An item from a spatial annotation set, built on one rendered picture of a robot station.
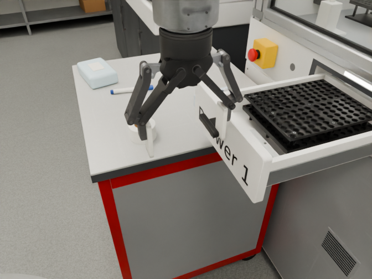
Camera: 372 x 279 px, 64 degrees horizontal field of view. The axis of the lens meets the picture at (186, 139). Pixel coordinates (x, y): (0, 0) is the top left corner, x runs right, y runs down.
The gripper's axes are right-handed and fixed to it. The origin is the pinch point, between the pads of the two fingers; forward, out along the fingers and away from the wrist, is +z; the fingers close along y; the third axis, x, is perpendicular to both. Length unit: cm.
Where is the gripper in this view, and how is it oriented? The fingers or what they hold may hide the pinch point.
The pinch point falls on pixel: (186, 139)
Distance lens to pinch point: 54.1
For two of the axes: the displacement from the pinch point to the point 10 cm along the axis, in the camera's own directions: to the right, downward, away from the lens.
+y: 9.4, -2.2, 2.7
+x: -3.5, -5.8, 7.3
